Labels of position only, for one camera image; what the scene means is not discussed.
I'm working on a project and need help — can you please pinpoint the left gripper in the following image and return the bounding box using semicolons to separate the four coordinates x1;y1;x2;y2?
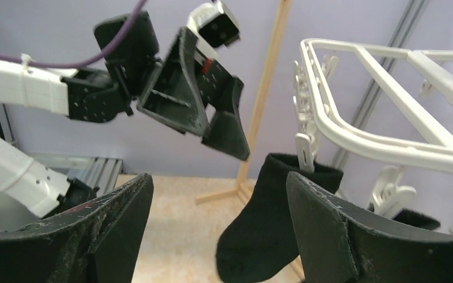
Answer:
137;27;250;161

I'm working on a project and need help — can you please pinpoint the wooden drying rack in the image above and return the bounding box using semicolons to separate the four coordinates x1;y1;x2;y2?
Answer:
194;0;306;282

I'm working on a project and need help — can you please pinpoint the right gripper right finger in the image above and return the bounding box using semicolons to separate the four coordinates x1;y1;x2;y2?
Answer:
286;172;453;282

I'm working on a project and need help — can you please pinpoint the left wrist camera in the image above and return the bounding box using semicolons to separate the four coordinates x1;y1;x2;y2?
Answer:
186;1;240;60

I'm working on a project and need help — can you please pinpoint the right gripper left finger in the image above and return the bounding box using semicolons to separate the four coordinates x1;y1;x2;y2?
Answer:
0;174;154;283

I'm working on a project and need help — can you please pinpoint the black sock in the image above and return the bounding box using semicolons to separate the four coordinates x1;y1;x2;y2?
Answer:
366;203;441;232
215;153;343;282

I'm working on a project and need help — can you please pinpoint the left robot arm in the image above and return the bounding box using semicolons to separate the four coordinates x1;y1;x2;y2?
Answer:
0;2;250;218

